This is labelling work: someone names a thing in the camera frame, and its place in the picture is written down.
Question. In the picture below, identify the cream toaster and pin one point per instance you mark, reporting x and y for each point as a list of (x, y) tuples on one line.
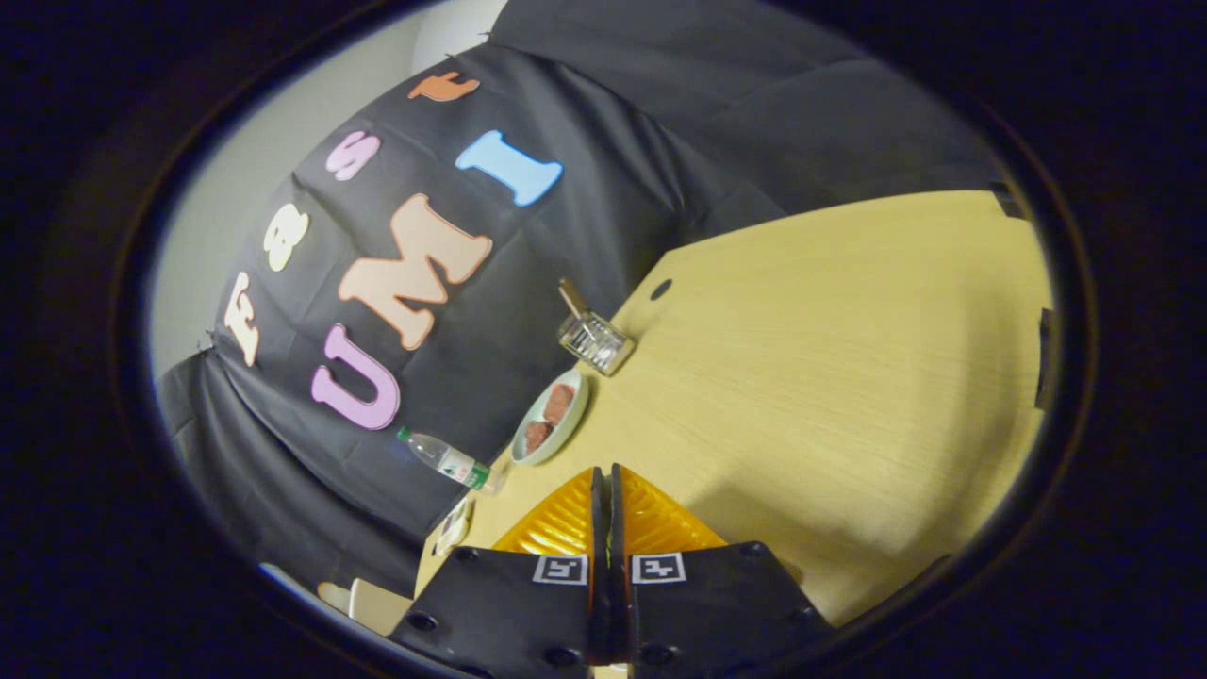
[(377, 608)]

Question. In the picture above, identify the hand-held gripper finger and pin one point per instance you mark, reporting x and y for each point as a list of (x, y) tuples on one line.
[(598, 528), (618, 528)]

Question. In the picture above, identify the black table clamp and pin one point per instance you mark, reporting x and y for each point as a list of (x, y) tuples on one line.
[(1007, 200), (1045, 358)]

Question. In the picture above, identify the black backdrop cloth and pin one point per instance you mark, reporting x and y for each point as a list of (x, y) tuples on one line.
[(585, 236)]

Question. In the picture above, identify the brown meat piece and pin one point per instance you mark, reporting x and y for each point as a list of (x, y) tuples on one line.
[(559, 403), (538, 437)]

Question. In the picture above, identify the white divided dish of beans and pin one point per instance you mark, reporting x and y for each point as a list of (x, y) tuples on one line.
[(453, 528)]

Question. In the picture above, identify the square glass jar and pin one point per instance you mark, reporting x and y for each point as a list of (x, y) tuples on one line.
[(594, 341)]

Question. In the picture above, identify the pale green round plate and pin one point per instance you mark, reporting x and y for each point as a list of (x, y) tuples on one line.
[(571, 424)]

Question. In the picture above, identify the wooden stick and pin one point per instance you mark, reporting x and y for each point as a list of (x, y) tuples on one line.
[(572, 297)]

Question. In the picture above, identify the clear plastic water bottle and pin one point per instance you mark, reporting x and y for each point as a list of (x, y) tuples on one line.
[(443, 457)]

